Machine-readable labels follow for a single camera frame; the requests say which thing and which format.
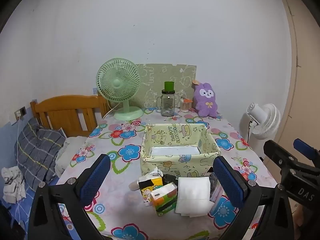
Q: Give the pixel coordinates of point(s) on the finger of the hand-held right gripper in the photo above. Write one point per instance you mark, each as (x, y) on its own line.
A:
(305, 147)
(276, 153)

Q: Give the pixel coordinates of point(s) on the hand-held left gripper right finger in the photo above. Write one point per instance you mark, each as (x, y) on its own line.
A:
(228, 182)

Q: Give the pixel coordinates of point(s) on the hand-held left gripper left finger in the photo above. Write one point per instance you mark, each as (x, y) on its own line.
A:
(96, 180)

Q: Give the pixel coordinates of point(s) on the clear plastic package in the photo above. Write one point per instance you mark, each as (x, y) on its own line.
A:
(215, 187)

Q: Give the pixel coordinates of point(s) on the white towel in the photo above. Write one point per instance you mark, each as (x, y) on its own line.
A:
(193, 195)

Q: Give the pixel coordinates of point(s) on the yellow cartoon tissue pack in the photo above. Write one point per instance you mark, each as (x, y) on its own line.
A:
(147, 190)

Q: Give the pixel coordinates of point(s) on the printed fabric storage basket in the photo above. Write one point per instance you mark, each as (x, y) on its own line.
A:
(180, 160)

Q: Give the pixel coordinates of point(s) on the black cloth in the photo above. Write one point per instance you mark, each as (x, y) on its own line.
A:
(169, 178)

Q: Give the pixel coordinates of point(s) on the orange tissue pack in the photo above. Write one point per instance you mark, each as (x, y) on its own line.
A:
(163, 198)

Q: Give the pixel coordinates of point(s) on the white standing fan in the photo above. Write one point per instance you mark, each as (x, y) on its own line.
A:
(265, 122)

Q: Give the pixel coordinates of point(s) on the white blanket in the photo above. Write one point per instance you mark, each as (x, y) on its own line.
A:
(70, 152)

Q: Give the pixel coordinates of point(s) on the floral tablecloth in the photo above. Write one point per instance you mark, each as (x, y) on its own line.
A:
(120, 140)

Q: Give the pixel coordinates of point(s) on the grey plaid pillow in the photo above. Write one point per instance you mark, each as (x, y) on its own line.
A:
(37, 152)

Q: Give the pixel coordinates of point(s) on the beige door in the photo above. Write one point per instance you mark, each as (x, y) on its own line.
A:
(306, 67)

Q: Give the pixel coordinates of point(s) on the crumpled white cloth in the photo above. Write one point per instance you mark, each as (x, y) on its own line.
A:
(13, 185)

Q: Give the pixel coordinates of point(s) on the blue bed sheet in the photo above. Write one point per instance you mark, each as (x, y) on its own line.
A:
(17, 212)

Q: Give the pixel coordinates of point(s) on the purple plush bunny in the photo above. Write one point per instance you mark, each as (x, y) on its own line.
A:
(206, 100)

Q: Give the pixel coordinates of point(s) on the cotton swab container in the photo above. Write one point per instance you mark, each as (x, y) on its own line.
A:
(186, 105)

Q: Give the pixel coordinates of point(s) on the green desk fan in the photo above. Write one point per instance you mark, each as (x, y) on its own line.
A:
(117, 82)

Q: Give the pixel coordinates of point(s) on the glass jar with green lid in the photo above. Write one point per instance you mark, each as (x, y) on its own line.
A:
(168, 102)

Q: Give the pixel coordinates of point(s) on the wall socket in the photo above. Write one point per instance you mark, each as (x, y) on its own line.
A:
(20, 111)

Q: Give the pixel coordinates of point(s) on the green patterned wall panel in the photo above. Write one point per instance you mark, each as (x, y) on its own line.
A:
(155, 80)

